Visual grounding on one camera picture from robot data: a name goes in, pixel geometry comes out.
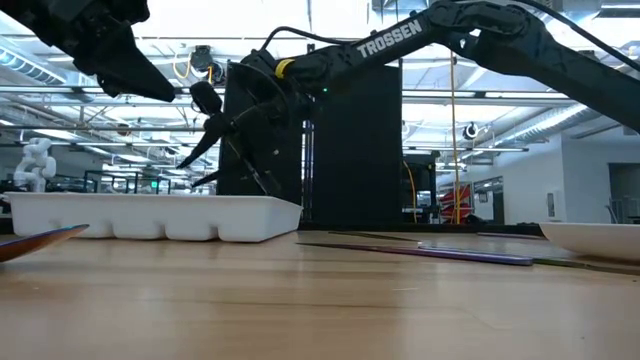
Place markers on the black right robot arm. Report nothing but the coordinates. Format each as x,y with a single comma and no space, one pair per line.
390,42

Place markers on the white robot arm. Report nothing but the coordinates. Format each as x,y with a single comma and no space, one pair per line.
35,165

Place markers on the white plastic cutlery tray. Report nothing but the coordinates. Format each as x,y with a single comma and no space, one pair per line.
150,215

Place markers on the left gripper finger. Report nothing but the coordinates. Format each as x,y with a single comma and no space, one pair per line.
130,75

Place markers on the black folding divider panel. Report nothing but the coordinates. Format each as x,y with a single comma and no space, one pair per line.
360,150

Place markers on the red equipment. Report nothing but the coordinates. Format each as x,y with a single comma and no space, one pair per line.
462,197

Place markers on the white round plate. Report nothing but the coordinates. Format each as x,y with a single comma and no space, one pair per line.
595,240

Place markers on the black equipment rack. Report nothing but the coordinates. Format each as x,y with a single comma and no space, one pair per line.
425,190

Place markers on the black metal table frame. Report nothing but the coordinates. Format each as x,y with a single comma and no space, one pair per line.
450,228

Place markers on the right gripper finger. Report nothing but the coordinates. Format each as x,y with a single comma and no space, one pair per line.
210,137
217,175

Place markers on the white wall box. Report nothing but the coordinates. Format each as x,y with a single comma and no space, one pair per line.
554,205

